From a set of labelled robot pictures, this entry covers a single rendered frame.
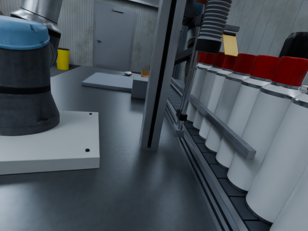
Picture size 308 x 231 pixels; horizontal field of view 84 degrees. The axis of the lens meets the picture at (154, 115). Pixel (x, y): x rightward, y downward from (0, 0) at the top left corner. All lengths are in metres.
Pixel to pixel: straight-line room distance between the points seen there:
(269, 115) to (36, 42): 0.43
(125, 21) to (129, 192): 6.49
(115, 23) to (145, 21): 1.07
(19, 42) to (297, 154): 0.47
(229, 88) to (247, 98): 0.05
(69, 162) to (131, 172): 0.12
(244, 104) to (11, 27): 0.43
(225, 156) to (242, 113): 0.09
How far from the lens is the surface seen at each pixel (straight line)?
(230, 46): 0.40
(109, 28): 6.61
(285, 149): 0.25
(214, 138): 0.38
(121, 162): 0.39
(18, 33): 0.43
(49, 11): 0.59
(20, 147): 0.41
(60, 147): 0.39
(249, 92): 0.31
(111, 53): 6.62
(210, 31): 0.27
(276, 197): 0.28
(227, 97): 0.36
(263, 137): 0.28
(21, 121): 0.45
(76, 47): 6.68
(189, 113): 0.52
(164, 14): 0.37
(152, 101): 0.38
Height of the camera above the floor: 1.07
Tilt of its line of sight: 21 degrees down
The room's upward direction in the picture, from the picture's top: 10 degrees clockwise
